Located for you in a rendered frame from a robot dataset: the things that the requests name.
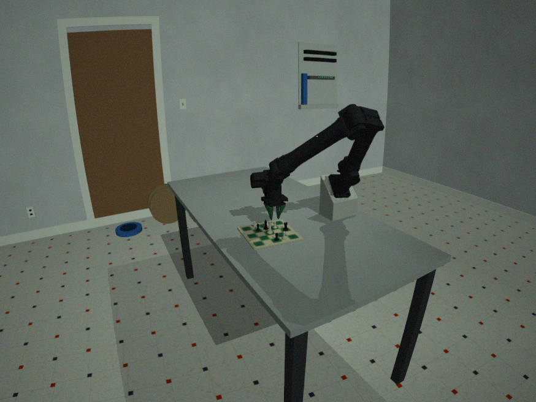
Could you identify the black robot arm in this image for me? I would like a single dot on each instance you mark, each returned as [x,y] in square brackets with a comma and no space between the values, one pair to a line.
[352,123]

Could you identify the green and cream chessboard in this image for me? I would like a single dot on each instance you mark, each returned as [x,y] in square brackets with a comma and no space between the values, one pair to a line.
[262,239]

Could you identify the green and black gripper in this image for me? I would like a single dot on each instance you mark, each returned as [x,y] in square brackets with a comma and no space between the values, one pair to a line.
[275,199]

